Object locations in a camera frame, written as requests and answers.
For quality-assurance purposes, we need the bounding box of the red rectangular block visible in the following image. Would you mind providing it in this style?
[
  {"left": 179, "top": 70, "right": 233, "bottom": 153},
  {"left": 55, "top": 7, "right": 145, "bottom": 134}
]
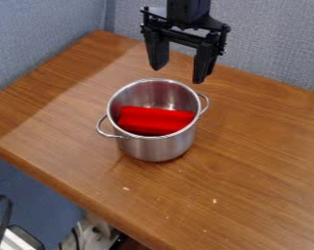
[{"left": 118, "top": 105, "right": 195, "bottom": 136}]

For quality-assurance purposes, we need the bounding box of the black chair frame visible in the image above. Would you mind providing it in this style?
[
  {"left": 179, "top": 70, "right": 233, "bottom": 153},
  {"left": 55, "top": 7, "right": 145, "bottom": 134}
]
[{"left": 0, "top": 195, "right": 46, "bottom": 250}]

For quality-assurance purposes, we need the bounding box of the stainless steel pot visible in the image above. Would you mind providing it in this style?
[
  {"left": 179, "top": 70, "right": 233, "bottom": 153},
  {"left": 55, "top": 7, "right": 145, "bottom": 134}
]
[{"left": 96, "top": 78, "right": 211, "bottom": 162}]

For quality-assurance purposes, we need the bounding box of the white equipment under table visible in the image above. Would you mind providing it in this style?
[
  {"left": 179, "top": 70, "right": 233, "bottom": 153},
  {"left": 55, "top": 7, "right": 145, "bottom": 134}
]
[{"left": 56, "top": 213, "right": 124, "bottom": 250}]

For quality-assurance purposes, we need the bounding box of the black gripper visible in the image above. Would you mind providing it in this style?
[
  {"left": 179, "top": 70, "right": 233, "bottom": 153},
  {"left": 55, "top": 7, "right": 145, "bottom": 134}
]
[{"left": 141, "top": 0, "right": 231, "bottom": 84}]

